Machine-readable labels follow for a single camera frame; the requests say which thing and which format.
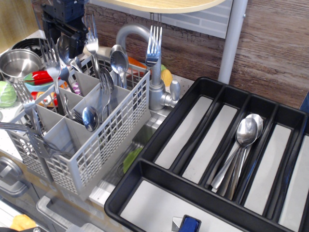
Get steel fork by faucet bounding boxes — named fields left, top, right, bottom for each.
left=145, top=25, right=162, bottom=68

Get steel fork lying front left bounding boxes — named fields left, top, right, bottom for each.
left=0, top=122, right=71, bottom=159

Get top steel spoon in tray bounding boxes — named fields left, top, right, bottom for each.
left=211, top=118, right=258, bottom=190

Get steel pot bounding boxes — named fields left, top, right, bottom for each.
left=0, top=49, right=43, bottom=83

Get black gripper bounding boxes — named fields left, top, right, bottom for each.
left=41, top=0, right=88, bottom=58

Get green toy in sink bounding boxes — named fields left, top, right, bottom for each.
left=123, top=147, right=143, bottom=173

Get black cutlery tray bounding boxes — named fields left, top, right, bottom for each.
left=104, top=77, right=309, bottom=232

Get steel fork centre compartment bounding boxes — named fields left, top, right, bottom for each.
left=99, top=68, right=113, bottom=121

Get grey metal pole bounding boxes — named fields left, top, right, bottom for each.
left=218, top=0, right=248, bottom=84

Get blue object bottom edge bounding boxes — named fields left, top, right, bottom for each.
left=171, top=215, right=201, bottom=232

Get big steel spoon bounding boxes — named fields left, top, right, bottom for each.
left=57, top=34, right=83, bottom=73

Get steel fork left tall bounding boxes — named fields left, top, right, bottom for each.
left=39, top=39, right=65, bottom=116

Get small dark spoon in basket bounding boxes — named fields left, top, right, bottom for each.
left=60, top=66, right=75, bottom=93

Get red toy pepper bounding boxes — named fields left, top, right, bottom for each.
left=24, top=71, right=53, bottom=86

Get grey plastic cutlery basket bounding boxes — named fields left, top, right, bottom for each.
left=9, top=58, right=150, bottom=200

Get yellow toy corn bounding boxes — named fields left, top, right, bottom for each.
left=161, top=64, right=173, bottom=87

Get steel spoon rear right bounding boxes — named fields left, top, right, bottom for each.
left=110, top=44, right=129, bottom=88

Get steel fork far left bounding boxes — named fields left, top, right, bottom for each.
left=12, top=82, right=43, bottom=135

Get grey toy faucet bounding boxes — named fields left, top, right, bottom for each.
left=116, top=24, right=181, bottom=110

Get steel spoon front centre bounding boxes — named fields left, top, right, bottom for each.
left=82, top=106, right=99, bottom=132

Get black stove burner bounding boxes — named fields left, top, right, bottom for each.
left=11, top=38, right=52, bottom=58

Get orange toy carrot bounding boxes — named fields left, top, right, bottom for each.
left=128, top=57, right=147, bottom=71

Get tall steel fork rear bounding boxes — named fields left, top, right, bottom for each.
left=84, top=15, right=99, bottom=79

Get yellow toy bottom left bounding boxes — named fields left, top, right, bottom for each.
left=10, top=215, right=37, bottom=232

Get green toy cabbage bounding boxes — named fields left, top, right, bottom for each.
left=0, top=81, right=17, bottom=107

